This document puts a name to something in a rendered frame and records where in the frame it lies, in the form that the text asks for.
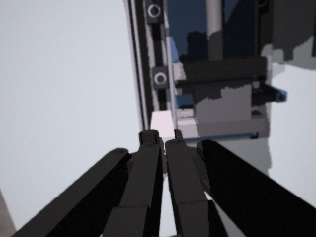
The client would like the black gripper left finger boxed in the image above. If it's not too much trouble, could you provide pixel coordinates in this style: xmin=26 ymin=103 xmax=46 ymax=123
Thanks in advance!
xmin=11 ymin=111 xmax=166 ymax=237

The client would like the grey block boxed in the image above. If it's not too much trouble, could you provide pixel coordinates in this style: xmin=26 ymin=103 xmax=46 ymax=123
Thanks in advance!
xmin=192 ymin=81 xmax=251 ymax=124

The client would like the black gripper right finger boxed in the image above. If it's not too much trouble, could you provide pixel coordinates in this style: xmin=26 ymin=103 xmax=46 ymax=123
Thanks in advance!
xmin=162 ymin=110 xmax=316 ymax=237

